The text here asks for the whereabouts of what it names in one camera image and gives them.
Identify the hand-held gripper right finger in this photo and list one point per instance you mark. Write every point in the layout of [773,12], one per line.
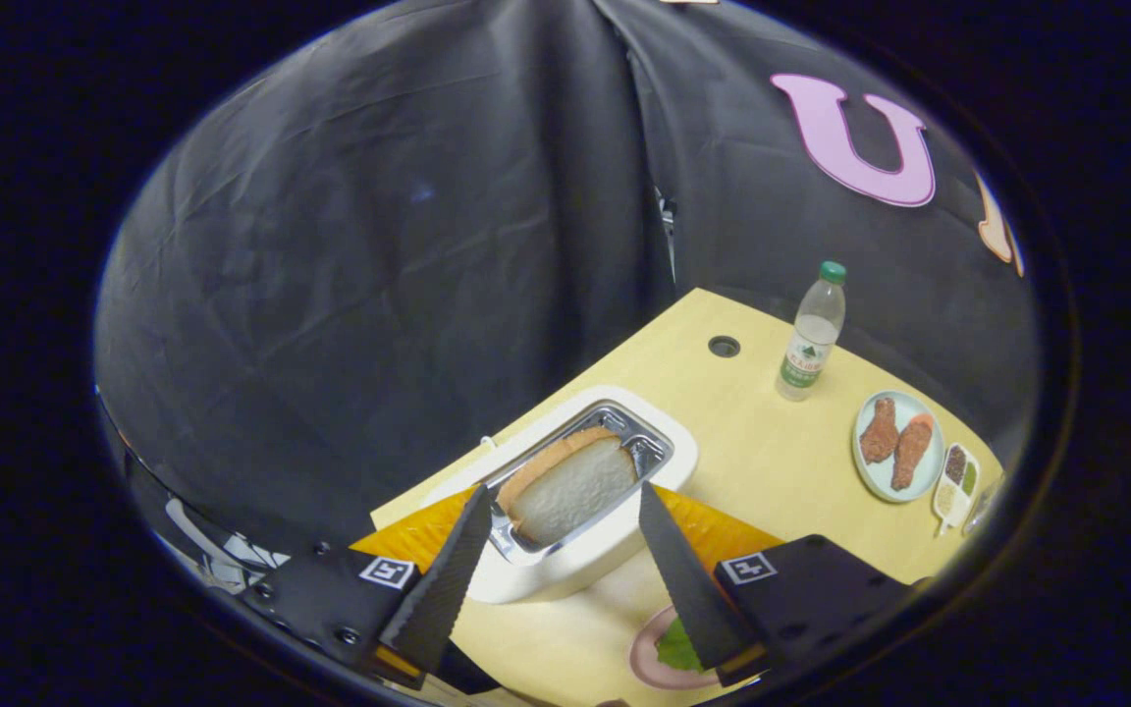
[688,589]

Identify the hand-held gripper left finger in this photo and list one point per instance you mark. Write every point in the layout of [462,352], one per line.
[438,589]

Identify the green lettuce leaf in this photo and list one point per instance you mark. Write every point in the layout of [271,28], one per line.
[678,650]

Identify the plain toast bread slice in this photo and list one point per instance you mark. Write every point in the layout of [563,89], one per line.
[570,486]

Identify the pink plate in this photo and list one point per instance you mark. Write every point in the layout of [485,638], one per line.
[646,663]

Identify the white toaster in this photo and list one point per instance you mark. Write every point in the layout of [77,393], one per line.
[565,574]

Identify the pale green oval plate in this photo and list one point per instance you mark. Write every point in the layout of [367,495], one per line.
[872,477]

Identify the white divided seasoning dish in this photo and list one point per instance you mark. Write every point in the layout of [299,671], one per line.
[948,511]

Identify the clear plastic water bottle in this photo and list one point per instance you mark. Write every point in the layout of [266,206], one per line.
[809,344]

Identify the clear glass cup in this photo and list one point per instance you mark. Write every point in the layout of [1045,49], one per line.
[983,506]

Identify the black backdrop cloth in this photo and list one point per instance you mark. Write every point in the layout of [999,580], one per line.
[379,245]

